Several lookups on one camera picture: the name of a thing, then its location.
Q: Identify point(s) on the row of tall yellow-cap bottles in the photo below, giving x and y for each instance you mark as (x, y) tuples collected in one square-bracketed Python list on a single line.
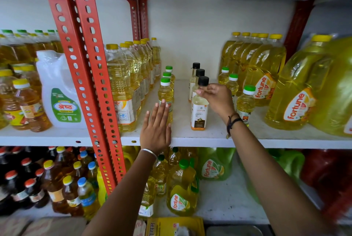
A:
[(123, 92)]

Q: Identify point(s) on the row of green-cap oil bottles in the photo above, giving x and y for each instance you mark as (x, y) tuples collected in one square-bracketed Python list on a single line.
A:
[(22, 48)]

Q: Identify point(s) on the dark-green-cap oil bottle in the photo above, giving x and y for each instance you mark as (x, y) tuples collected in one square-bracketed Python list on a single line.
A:
[(159, 175)]

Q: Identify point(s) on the black-cap white-label oil bottle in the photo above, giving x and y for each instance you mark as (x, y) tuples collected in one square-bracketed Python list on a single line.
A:
[(190, 90), (200, 72), (200, 114)]

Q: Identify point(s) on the person's right fingers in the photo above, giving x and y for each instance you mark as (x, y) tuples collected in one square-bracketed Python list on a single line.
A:
[(206, 91)]

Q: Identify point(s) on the person's right hand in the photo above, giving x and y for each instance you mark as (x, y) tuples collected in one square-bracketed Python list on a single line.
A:
[(220, 99)]

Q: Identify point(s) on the beige sack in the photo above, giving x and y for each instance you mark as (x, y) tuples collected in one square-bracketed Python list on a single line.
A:
[(41, 226)]

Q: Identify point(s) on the cluster of amber oil bottles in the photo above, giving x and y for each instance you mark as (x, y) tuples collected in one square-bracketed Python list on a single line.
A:
[(30, 106)]

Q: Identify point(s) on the person's left forearm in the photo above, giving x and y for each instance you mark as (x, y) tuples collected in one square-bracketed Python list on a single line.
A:
[(123, 200)]

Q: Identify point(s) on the yellow carton box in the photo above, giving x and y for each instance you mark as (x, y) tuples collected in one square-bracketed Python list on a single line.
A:
[(170, 226)]

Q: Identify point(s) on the green oil jug with label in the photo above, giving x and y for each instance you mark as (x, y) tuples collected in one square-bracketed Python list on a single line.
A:
[(214, 167)]

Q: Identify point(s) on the white jug with green label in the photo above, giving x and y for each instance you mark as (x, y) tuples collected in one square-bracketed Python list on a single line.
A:
[(55, 79)]

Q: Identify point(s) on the person's right forearm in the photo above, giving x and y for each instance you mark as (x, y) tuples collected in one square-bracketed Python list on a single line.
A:
[(275, 183)]

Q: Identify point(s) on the red oil jug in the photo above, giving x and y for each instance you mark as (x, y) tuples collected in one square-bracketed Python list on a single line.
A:
[(324, 172)]

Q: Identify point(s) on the red rear shelf upright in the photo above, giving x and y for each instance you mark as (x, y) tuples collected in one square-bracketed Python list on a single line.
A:
[(298, 26), (144, 15), (134, 21)]

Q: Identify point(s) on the person's left hand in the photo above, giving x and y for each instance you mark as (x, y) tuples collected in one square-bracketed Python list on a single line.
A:
[(155, 134)]

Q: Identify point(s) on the white lower shelf board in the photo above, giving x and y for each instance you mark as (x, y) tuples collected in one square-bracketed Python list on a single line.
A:
[(228, 202)]

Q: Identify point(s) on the red slotted shelf upright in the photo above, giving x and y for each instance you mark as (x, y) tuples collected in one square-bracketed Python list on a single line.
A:
[(90, 24), (63, 29)]

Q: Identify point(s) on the yellow oil bottle white label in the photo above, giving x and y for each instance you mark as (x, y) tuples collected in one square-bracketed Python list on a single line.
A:
[(148, 194)]

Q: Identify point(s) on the blue-cap oil bottle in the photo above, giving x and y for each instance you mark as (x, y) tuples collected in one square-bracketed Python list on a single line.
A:
[(93, 175), (84, 158), (88, 200)]

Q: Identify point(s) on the large yellow-cap oil jug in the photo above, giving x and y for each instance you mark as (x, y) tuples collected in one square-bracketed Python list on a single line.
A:
[(291, 92)]

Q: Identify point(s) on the person's left middle finger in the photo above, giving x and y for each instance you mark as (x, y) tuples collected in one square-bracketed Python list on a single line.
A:
[(161, 112)]

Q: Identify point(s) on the amber yellow-cap bottle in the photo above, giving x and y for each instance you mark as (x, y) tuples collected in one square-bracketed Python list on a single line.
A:
[(71, 197), (53, 189), (77, 171), (64, 161)]

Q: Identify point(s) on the group of dark red-cap bottles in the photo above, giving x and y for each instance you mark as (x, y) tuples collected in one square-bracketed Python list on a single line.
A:
[(13, 189)]

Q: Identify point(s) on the person's left little finger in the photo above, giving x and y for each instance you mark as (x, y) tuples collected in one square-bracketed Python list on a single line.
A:
[(145, 121)]

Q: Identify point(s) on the huge yellow oil can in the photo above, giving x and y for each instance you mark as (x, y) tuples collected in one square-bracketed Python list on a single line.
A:
[(338, 92)]

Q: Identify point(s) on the silver bangle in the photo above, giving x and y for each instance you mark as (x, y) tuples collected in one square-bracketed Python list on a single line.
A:
[(150, 151)]

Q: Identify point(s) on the small green-cap oil bottle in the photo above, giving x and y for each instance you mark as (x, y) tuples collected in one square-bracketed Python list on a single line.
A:
[(233, 86), (244, 106), (169, 68), (167, 74), (223, 77), (165, 92)]

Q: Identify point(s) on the plain green oil jug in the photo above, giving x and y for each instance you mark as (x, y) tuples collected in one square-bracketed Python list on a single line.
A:
[(286, 161)]

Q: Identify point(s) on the white shelf board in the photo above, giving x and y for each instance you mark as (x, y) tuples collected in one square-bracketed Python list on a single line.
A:
[(192, 137), (228, 202)]

